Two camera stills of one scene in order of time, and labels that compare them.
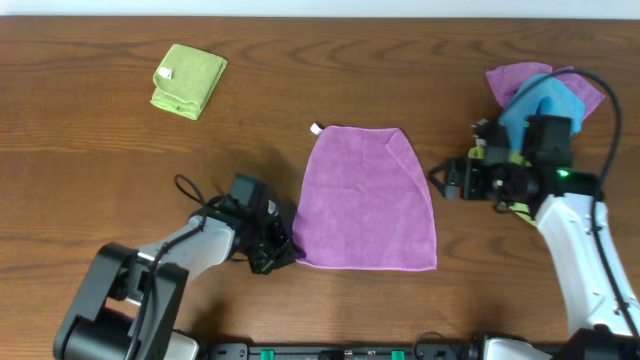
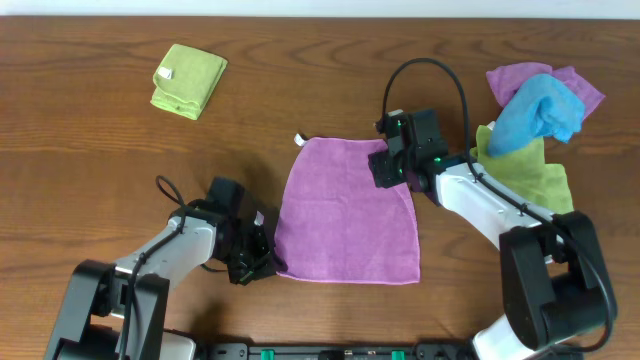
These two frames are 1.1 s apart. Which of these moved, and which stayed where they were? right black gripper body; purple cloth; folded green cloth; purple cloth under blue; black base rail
Moved: purple cloth; right black gripper body
Stayed: folded green cloth; purple cloth under blue; black base rail
